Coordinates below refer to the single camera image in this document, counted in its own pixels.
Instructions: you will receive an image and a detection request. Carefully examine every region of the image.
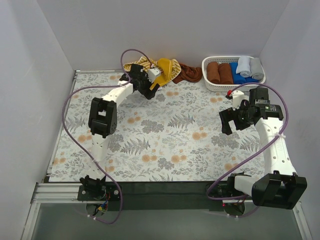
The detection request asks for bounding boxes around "yellow striped towel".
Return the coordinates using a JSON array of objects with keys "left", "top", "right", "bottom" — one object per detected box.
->
[{"left": 123, "top": 56, "right": 181, "bottom": 86}]

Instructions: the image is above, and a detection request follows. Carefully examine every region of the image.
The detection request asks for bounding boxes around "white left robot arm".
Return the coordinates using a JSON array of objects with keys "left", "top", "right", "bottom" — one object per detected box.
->
[{"left": 77, "top": 64, "right": 161, "bottom": 201}]

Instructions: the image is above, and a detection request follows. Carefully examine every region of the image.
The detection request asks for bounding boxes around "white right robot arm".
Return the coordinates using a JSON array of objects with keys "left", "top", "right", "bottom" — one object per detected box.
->
[{"left": 219, "top": 87, "right": 307, "bottom": 210}]

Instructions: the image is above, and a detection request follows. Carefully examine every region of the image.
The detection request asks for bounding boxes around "crumpled brown towel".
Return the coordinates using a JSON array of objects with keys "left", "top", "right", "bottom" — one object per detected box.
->
[{"left": 172, "top": 63, "right": 203, "bottom": 84}]

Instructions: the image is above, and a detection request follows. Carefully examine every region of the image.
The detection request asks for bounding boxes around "rolled brown towel right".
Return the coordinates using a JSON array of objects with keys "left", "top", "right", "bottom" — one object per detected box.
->
[{"left": 218, "top": 63, "right": 234, "bottom": 85}]

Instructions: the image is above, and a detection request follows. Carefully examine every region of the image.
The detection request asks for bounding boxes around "rolled brown towel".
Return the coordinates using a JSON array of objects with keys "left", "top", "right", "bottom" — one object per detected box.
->
[
  {"left": 218, "top": 63, "right": 234, "bottom": 85},
  {"left": 206, "top": 61, "right": 221, "bottom": 85}
]

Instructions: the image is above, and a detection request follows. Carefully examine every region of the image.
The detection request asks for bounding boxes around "white plastic basket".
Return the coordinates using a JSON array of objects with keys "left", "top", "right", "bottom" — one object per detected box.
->
[{"left": 201, "top": 55, "right": 266, "bottom": 92}]

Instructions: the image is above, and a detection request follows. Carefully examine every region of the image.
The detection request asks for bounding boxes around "rolled grey towel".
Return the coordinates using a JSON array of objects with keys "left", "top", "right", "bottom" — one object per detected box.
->
[{"left": 249, "top": 57, "right": 265, "bottom": 81}]

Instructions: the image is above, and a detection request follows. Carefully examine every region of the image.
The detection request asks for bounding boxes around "rolled light blue towel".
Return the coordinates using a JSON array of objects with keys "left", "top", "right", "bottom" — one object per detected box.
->
[{"left": 236, "top": 55, "right": 251, "bottom": 78}]

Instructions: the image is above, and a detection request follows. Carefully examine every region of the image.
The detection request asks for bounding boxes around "floral patterned table mat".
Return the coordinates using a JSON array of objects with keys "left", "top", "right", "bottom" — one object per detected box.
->
[{"left": 49, "top": 72, "right": 265, "bottom": 182}]

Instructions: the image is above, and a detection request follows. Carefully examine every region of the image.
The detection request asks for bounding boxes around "rolled brown towel left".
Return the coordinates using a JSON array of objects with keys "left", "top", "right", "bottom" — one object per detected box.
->
[{"left": 206, "top": 61, "right": 221, "bottom": 85}]

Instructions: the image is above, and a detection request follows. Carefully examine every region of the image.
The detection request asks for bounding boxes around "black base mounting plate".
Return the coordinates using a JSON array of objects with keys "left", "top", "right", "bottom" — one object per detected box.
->
[{"left": 77, "top": 178, "right": 245, "bottom": 216}]

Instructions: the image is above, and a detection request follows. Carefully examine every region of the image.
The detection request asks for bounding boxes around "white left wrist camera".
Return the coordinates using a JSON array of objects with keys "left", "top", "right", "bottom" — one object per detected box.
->
[{"left": 147, "top": 67, "right": 162, "bottom": 83}]

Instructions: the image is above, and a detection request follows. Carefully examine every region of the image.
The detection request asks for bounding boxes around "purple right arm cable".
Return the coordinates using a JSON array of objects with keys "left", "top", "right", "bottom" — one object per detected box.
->
[{"left": 206, "top": 83, "right": 289, "bottom": 223}]

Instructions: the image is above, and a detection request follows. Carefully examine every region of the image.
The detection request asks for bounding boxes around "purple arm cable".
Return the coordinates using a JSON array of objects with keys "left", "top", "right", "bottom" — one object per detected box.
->
[
  {"left": 206, "top": 83, "right": 289, "bottom": 223},
  {"left": 60, "top": 48, "right": 156, "bottom": 225}
]

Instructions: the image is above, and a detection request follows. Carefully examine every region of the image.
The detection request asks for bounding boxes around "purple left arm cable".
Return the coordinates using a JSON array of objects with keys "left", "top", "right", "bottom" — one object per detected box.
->
[{"left": 60, "top": 48, "right": 156, "bottom": 225}]

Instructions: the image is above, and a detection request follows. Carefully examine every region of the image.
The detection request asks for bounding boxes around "aluminium frame rail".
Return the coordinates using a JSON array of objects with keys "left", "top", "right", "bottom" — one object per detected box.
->
[{"left": 31, "top": 183, "right": 81, "bottom": 204}]

